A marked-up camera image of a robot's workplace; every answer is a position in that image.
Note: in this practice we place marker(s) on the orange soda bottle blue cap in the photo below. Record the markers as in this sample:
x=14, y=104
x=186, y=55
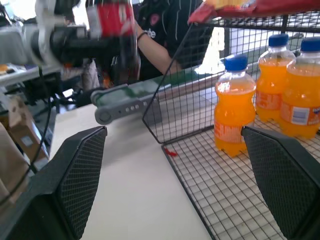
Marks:
x=271, y=82
x=302, y=100
x=232, y=110

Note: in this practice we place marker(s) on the tan cardboard sheet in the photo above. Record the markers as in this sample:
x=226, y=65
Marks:
x=11, y=162

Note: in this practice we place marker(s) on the grey background table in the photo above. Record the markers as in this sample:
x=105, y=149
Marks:
x=27, y=72

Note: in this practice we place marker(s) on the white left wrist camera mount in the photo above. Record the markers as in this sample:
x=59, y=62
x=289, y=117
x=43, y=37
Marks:
x=46, y=32

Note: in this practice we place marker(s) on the small red tie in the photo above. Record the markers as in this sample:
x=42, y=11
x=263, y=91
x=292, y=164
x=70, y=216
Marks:
x=171, y=152

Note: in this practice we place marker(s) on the cola bottle red label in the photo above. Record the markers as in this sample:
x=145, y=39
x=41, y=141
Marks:
x=113, y=20

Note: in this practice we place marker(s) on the person in black shirt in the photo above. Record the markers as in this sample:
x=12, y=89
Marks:
x=175, y=25

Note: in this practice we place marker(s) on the red snack bag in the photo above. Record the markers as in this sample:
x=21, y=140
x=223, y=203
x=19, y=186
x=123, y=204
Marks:
x=225, y=8

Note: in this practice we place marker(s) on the grey conveyor with green belt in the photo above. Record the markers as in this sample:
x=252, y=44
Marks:
x=120, y=107

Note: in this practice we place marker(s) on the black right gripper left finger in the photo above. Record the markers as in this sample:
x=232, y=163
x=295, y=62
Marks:
x=75, y=175

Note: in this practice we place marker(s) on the black wristband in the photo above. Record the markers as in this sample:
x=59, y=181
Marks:
x=142, y=35

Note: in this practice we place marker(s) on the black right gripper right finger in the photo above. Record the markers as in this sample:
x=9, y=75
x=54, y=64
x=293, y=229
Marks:
x=282, y=175

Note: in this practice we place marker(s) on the brown cardboard box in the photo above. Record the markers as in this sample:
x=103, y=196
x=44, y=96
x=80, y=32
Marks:
x=25, y=127

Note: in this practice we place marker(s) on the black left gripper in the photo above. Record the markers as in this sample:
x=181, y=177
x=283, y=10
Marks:
x=70, y=42

